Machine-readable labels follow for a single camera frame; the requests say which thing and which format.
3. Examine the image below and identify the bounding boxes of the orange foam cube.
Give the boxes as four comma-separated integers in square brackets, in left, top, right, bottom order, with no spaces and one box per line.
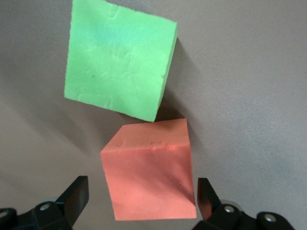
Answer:
[100,118,197,221]

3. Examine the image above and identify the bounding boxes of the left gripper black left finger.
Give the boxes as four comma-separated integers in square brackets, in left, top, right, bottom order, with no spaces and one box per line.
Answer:
[31,176,90,230]

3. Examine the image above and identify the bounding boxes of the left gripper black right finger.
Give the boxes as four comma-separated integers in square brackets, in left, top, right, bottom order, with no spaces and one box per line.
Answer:
[193,177,243,230]

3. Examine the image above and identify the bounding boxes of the green foam cube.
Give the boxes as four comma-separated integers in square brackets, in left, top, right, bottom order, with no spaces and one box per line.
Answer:
[64,0,178,123]

